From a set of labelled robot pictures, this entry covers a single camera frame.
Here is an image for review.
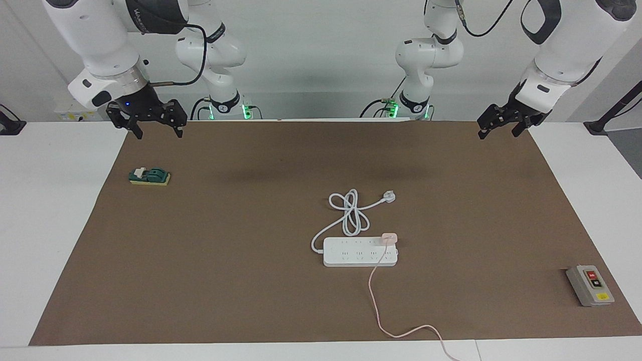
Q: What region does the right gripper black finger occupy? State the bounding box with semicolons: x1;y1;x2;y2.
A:
159;99;188;139
106;102;144;140

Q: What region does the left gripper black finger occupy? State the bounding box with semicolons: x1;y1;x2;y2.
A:
511;116;536;138
477;104;508;140

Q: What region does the white power strip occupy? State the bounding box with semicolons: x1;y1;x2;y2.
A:
323;237;400;267

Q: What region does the pink charging cable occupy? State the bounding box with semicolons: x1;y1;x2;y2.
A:
368;244;460;361

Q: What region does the black stand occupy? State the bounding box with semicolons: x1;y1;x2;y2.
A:
0;103;27;136
583;80;642;136

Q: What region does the brown table mat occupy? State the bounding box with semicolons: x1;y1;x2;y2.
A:
29;120;642;346

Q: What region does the black base cable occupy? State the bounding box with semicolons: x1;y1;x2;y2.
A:
189;97;211;121
359;75;404;119

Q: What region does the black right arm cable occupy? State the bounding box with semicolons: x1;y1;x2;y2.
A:
149;23;208;87

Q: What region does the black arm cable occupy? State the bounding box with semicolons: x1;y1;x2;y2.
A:
149;23;208;87
454;0;518;38

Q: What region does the beige wall socket box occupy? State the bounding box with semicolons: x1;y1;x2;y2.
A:
54;98;108;122

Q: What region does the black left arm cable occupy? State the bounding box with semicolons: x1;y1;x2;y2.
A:
454;0;518;38

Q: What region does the white power cord with plug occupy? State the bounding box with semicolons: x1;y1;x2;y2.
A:
310;189;397;254

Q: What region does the grey push button switch box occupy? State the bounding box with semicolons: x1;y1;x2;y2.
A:
566;265;615;307

